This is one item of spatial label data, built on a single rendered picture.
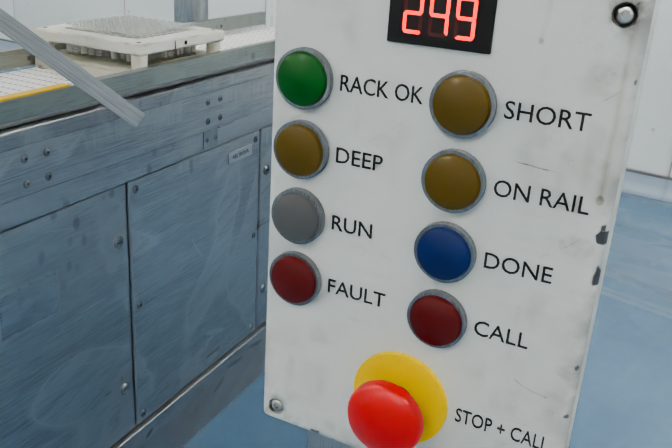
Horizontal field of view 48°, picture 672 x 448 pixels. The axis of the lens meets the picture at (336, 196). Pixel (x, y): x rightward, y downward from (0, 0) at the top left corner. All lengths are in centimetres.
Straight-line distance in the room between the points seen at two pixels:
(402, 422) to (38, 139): 85
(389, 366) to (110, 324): 108
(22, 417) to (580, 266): 113
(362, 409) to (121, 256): 106
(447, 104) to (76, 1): 547
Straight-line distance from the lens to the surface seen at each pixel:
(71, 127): 118
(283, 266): 40
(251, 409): 193
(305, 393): 44
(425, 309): 37
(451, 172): 34
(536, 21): 33
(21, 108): 111
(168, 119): 136
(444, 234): 35
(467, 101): 33
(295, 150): 37
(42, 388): 137
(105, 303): 142
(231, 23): 196
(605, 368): 230
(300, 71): 36
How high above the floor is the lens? 115
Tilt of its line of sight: 20 degrees down
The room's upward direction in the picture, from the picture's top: 4 degrees clockwise
